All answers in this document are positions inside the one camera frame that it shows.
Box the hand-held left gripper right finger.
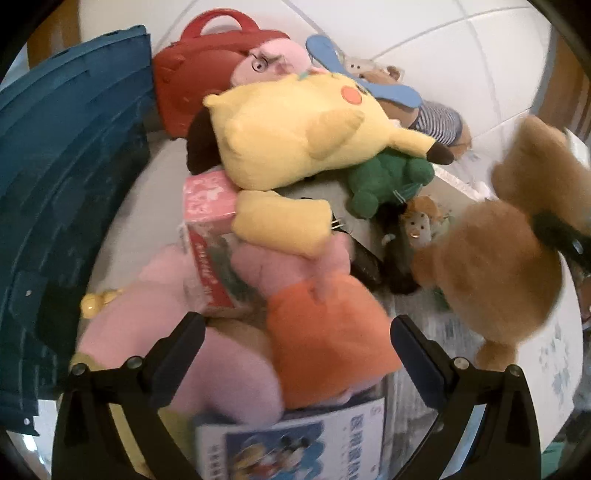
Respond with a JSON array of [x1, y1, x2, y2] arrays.
[[390, 315, 541, 480]]

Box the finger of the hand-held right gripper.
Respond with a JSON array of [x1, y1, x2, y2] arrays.
[[531, 215, 591, 278]]

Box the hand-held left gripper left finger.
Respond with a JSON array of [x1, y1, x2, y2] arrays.
[[52, 313, 206, 480]]

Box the brown bear plush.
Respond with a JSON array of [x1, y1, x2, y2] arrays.
[[410, 114, 591, 372]]

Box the pink pig plush orange dress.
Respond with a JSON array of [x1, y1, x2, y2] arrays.
[[230, 233, 403, 409]]

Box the blue plastic crate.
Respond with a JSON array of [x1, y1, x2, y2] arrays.
[[0, 25, 154, 437]]

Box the pink starfish plush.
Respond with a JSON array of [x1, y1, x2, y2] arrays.
[[74, 244, 284, 428]]

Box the black object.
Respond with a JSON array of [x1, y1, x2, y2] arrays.
[[353, 222, 419, 296]]

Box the yellow duck toy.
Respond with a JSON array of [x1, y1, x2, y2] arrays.
[[78, 288, 124, 319]]

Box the blue cartoon print box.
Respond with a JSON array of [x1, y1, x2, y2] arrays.
[[193, 397, 389, 480]]

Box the small beige toy figure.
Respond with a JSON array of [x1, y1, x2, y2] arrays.
[[401, 196, 451, 245]]

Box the white pleated table cover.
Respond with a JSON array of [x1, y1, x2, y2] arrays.
[[99, 134, 497, 480]]

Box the striped shirt plush blue ears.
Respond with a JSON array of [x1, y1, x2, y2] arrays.
[[305, 35, 472, 160]]

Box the dark green plush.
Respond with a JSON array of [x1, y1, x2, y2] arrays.
[[346, 151, 435, 219]]

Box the yellow plush black ear tips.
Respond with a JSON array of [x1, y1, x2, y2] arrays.
[[186, 71, 457, 257]]

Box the red handbag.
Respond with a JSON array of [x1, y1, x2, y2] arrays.
[[151, 10, 291, 140]]

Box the pink angry-eyed plush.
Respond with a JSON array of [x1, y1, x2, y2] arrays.
[[230, 39, 324, 88]]

